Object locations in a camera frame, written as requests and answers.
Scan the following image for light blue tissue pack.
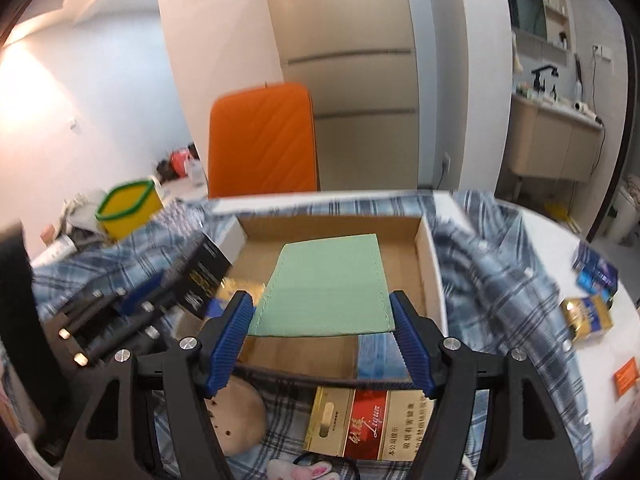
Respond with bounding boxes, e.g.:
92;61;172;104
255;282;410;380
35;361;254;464
356;333;410;382

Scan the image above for gold blue Liqun cigarette pack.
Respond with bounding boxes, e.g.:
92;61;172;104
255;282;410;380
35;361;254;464
205;278;266;318

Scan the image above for black cigarette box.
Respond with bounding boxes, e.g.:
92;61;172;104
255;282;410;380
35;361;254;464
169;232;231;318

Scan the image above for green fabric pouch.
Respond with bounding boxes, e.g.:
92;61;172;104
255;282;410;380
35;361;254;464
250;234;395;338

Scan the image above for white pink plush toy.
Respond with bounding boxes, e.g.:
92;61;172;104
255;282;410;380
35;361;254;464
266;460;340;480

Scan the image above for tan round plush cushion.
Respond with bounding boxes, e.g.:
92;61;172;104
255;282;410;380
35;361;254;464
205;376;267;457

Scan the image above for gold red Liqun carton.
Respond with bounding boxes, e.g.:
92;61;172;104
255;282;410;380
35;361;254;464
304;387;434;462

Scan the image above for yellow green-rimmed bin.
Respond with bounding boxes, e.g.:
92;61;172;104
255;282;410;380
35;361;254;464
94;178;163;240

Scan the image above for studded sparkly fabric piece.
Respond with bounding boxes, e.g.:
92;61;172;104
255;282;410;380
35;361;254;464
152;200;206;237

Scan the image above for open cardboard box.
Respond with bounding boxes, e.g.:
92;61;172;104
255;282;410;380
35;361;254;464
208;214;448;386

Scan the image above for blue plaid shirt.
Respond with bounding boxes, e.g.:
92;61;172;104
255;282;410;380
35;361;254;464
34;191;594;477

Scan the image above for red bag on floor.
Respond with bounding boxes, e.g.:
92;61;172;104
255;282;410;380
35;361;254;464
155;143;205;185

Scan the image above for gold blue pack on table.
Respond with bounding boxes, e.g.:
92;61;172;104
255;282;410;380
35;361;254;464
560;295;614;342

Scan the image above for orange chair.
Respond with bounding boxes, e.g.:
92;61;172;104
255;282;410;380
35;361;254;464
207;82;319;198

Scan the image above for dark blue box on table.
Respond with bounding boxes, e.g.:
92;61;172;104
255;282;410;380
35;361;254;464
572;242;618;302

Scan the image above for small orange box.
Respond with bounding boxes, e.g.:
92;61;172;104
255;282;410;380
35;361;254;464
613;356;639;398

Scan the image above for white trash can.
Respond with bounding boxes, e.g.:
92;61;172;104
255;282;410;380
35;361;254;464
606;174;640;243

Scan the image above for beige bathroom vanity cabinet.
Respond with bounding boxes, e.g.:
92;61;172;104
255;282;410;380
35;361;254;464
504;94;602;182

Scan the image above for black faucet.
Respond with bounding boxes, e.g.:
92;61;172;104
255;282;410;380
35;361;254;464
532;64;559;93

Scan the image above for white hair dryer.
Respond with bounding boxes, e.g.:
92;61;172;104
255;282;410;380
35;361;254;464
574;101;603;125

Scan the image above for beige refrigerator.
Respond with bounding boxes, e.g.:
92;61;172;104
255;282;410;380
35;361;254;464
267;0;419;191

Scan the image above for mirror cabinet with shelves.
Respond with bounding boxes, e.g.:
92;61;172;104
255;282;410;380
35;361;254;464
508;0;572;51

